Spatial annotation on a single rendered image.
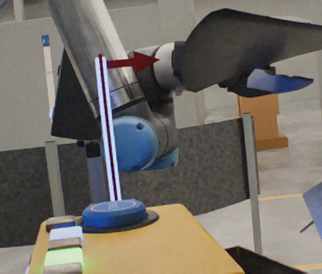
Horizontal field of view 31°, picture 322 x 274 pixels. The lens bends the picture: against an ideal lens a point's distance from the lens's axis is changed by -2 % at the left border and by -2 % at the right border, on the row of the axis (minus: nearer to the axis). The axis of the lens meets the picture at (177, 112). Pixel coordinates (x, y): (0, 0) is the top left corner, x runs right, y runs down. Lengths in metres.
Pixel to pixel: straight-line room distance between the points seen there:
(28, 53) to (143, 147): 6.23
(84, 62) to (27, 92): 6.18
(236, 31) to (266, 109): 8.18
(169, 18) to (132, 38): 1.79
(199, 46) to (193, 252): 0.36
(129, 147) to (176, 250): 0.47
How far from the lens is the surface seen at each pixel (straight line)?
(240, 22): 0.56
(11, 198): 2.44
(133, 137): 0.76
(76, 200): 2.43
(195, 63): 0.67
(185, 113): 4.94
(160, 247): 0.30
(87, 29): 0.79
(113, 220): 0.35
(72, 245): 0.31
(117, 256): 0.30
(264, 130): 8.79
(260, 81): 0.76
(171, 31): 4.95
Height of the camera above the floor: 1.16
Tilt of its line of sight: 3 degrees down
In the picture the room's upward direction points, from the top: 6 degrees counter-clockwise
